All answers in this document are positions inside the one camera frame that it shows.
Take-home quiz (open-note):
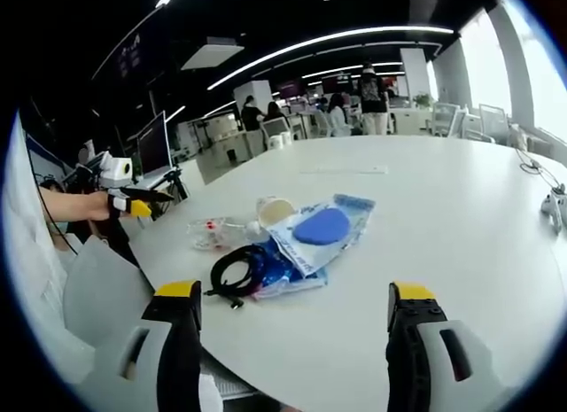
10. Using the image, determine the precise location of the roll of clear tape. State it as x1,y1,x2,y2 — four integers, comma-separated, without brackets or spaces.
255,196,297,228

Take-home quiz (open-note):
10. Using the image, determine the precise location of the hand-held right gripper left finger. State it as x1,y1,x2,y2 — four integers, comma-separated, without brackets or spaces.
90,279,203,412

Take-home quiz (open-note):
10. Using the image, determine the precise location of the computer monitor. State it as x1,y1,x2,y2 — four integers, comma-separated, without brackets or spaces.
135,111,175,179

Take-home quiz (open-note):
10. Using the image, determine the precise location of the white mesh office chair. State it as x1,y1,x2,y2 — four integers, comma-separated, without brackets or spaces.
431,102,462,138
477,103,511,144

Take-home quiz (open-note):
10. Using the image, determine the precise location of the ceiling air conditioner panel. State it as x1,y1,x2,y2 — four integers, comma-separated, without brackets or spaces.
180,36,245,73

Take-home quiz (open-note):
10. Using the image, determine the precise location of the black tripod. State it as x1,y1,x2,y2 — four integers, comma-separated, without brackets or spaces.
161,167,190,203

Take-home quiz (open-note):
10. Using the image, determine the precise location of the long ceiling light strip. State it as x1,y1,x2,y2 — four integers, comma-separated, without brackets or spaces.
206,26,455,92

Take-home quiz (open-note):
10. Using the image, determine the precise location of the grey chair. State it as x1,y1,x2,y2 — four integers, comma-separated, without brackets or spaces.
61,233,157,385

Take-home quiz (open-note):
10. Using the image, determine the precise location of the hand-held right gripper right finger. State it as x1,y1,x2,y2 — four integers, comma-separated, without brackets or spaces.
385,281,502,412

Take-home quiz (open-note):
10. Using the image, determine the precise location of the blue and white plastic packet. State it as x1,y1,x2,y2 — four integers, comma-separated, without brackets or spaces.
252,238,330,301

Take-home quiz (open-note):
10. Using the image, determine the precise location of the thin grey cable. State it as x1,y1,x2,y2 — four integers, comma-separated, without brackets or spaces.
515,146,567,196

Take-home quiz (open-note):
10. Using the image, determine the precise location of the clear plastic packet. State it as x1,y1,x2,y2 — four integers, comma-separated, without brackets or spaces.
187,215,263,251

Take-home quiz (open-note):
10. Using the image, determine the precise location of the white cylinder container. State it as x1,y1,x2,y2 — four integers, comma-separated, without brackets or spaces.
268,133,294,151

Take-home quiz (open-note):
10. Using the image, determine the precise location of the white game controller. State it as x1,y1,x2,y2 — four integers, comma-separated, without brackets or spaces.
539,191,567,232

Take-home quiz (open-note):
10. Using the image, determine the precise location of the person's white shirt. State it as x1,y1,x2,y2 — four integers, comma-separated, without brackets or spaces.
3,113,72,324

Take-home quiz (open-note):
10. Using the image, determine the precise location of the white tabletop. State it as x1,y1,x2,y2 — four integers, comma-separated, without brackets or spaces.
115,135,567,402

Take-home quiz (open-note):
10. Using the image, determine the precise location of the thin black cable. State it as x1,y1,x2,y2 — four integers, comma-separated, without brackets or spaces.
38,184,80,256

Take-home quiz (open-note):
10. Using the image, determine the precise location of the blue pad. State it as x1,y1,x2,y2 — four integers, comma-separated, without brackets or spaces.
267,192,377,279

